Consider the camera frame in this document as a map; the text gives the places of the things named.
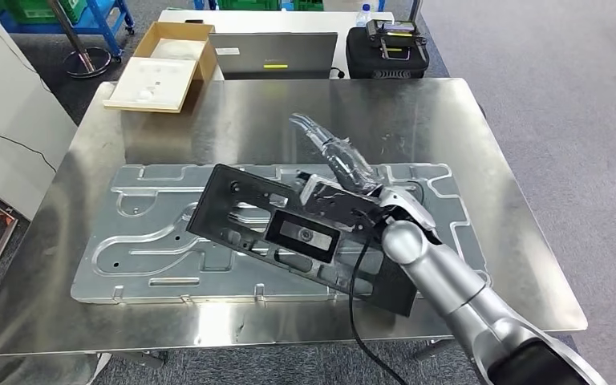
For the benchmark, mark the black carrying case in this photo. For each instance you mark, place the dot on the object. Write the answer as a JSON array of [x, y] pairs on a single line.
[[364, 58]]

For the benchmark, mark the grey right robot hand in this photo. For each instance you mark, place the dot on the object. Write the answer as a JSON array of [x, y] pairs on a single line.
[[345, 159]]

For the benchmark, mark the white panel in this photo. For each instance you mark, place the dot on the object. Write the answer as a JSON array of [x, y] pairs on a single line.
[[10, 106]]

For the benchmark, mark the open cardboard box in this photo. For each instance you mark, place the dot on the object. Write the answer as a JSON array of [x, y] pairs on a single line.
[[175, 29]]

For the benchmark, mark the black handheld controller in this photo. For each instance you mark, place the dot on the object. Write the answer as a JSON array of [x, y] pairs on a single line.
[[393, 26]]

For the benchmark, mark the embossed grey metal panel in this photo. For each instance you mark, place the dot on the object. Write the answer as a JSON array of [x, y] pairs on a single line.
[[143, 255]]

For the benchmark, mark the black plastic plate frame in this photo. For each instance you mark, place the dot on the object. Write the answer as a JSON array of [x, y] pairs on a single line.
[[217, 212]]

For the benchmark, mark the clear water bottle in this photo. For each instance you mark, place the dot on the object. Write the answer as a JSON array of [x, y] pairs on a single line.
[[364, 16]]

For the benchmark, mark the blue wheeled cart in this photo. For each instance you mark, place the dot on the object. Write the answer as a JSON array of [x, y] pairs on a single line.
[[101, 24]]

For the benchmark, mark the green plastic crate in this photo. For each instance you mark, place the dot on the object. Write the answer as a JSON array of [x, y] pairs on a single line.
[[37, 10], [249, 4]]

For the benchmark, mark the chrome stanchion post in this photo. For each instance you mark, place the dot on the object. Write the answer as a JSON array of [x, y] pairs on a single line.
[[87, 62]]

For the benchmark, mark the white table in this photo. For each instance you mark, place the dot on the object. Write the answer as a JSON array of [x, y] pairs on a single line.
[[286, 21]]

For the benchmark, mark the stainless steel workbench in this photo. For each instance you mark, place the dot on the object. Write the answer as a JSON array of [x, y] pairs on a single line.
[[499, 159]]

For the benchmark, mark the grey laptop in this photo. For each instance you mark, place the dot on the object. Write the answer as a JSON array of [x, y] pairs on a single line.
[[273, 53]]

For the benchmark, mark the white foam insert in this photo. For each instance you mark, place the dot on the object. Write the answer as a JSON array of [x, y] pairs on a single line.
[[178, 49], [148, 82]]

